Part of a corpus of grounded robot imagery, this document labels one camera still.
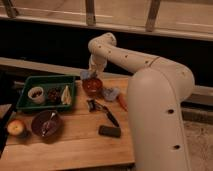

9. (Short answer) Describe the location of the red bowl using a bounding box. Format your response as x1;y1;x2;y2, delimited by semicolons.
82;78;103;97

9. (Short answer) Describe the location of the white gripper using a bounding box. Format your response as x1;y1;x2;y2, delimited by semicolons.
89;55;107;76

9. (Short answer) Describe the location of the small dark clip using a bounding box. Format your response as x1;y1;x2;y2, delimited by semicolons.
87;99;96;112

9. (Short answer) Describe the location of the dark purple bowl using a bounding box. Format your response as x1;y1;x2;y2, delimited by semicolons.
31;110;62;138

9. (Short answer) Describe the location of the orange carrot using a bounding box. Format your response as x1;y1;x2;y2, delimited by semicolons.
118;94;128;112

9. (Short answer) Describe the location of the blue sponge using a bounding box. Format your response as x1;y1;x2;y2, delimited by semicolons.
80;70;97;80

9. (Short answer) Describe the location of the crumpled light blue cloth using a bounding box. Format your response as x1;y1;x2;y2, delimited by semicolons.
102;87;120;102

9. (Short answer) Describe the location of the black rectangular block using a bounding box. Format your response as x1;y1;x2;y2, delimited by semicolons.
98;125;121;138

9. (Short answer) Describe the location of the dark grape bunch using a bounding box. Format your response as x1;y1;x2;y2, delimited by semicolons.
47;88;61;104

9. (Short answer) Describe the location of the white cup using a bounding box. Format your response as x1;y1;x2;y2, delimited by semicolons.
28;86;45;104

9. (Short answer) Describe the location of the wooden cutting board table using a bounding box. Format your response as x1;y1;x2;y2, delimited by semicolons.
0;81;134;171

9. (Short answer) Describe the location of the metal spoon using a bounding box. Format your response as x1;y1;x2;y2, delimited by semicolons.
42;112;56;137

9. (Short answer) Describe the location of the red yellow apple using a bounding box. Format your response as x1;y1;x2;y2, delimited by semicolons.
7;119;26;136

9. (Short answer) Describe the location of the yellow banana piece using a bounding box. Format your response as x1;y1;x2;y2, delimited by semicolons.
61;86;71;105

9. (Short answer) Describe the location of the green plastic tray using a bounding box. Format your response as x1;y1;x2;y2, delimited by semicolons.
16;75;76;113

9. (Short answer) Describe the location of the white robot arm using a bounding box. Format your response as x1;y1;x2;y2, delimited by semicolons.
88;33;195;171

